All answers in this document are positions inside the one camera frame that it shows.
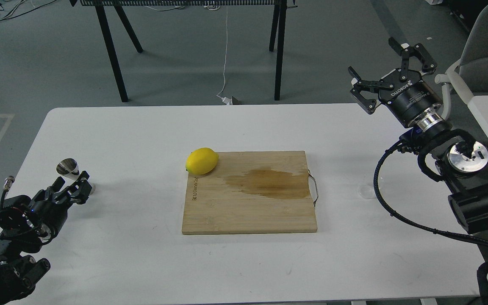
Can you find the small clear glass beaker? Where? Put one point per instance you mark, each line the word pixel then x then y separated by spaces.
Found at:
pixel 366 191

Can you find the black metal frame table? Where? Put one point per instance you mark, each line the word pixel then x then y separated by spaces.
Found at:
pixel 190 30

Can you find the yellow lemon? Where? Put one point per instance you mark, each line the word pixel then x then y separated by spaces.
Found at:
pixel 201 161

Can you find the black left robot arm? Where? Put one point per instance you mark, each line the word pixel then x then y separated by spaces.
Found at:
pixel 29 223

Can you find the grey office chair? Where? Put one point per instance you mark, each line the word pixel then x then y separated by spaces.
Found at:
pixel 468 76

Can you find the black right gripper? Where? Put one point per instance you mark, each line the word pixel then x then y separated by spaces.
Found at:
pixel 408 98

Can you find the steel double jigger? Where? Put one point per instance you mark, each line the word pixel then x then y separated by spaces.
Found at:
pixel 69 168

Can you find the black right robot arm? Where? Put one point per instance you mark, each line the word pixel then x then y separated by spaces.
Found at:
pixel 444 154

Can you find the bamboo cutting board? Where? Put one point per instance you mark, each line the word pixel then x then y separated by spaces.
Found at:
pixel 251 192

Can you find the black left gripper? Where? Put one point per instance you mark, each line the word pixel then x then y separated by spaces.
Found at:
pixel 51 209

